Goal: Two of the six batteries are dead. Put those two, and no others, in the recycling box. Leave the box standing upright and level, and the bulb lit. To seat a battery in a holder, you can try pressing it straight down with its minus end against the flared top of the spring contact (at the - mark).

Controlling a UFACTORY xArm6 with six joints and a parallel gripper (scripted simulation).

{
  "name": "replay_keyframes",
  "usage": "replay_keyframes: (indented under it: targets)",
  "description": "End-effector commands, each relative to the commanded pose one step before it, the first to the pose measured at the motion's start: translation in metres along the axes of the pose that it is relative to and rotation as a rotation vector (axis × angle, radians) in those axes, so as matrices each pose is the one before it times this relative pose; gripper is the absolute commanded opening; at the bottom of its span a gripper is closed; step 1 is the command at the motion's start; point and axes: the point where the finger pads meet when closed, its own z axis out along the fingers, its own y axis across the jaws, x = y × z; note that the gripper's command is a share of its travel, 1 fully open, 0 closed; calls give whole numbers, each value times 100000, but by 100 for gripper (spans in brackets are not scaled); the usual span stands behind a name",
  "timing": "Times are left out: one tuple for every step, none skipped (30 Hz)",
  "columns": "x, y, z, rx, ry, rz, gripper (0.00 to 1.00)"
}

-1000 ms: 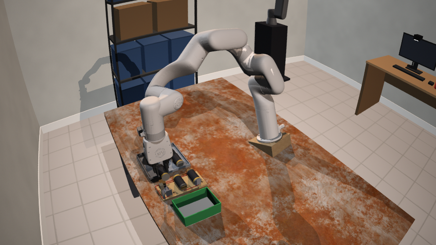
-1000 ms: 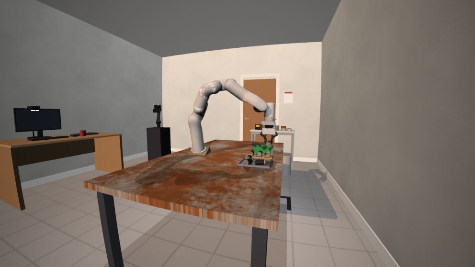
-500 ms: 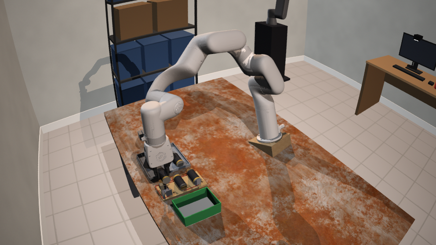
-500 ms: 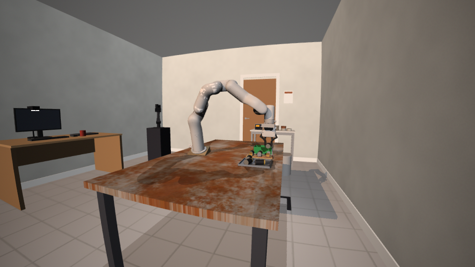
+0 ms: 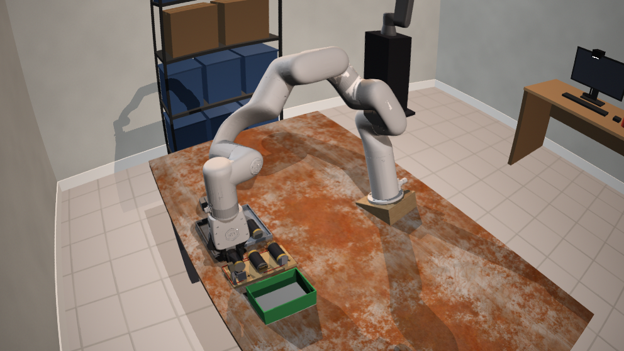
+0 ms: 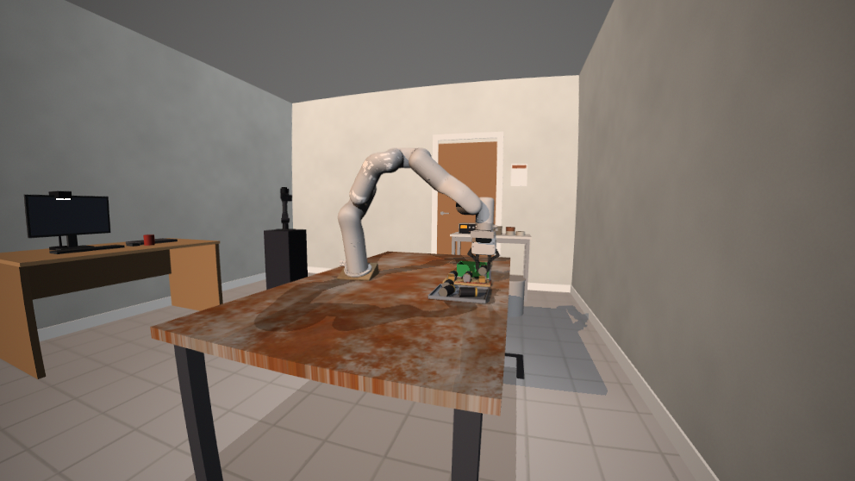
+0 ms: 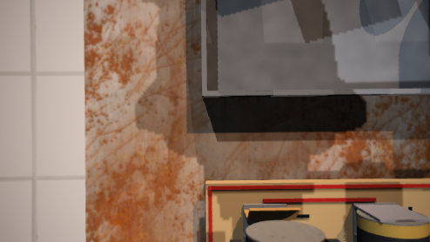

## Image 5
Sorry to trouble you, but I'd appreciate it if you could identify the green open-top box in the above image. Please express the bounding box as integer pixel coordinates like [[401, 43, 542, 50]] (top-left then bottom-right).
[[246, 267, 316, 325]]

